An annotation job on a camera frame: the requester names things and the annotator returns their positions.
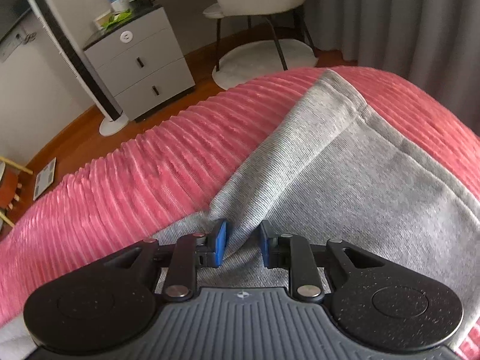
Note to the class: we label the round white rug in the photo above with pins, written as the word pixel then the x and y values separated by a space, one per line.
pixel 261 58

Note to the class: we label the green packet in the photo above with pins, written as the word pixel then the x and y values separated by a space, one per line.
pixel 114 18

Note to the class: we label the grey drawer cabinet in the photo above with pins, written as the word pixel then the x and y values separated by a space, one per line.
pixel 140 62

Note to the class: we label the white tower fan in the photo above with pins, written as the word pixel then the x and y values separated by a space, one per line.
pixel 83 70

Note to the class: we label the grey pants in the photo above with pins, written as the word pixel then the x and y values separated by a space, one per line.
pixel 263 322

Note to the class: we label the pink ribbed bedspread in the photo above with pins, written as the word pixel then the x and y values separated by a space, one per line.
pixel 348 152

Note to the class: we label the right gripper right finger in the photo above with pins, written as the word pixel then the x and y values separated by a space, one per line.
pixel 374 301

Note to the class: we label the white bathroom scale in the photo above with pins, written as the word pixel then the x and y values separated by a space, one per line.
pixel 44 179

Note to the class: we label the wooden tiered side stand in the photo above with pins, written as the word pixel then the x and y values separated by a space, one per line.
pixel 9 186

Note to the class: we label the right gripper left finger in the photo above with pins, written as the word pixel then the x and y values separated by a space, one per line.
pixel 114 300

